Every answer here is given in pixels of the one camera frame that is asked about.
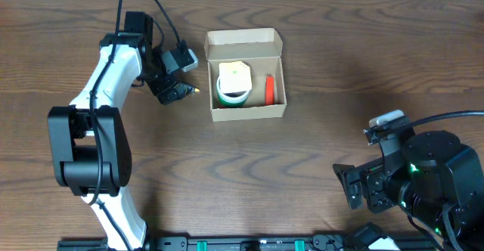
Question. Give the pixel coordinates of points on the cardboard box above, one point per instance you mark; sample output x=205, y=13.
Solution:
x=262, y=50

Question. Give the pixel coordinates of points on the correction tape dispenser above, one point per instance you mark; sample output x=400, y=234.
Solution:
x=189, y=89

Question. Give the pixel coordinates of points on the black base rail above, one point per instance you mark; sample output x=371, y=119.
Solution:
x=316, y=242

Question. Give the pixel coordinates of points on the yellow sticky note pad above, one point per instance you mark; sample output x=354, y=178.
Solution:
x=234, y=77

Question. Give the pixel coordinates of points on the green tape roll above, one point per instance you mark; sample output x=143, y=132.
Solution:
x=231, y=100

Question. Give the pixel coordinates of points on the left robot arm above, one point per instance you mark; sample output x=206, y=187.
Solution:
x=90, y=150

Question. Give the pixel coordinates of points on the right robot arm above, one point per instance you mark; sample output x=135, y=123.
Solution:
x=432, y=177

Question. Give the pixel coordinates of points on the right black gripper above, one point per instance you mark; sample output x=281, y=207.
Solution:
x=374, y=179

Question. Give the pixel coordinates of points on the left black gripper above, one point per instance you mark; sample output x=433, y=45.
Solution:
x=160, y=87

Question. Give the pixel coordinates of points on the white tape roll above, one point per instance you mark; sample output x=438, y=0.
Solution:
x=233, y=91

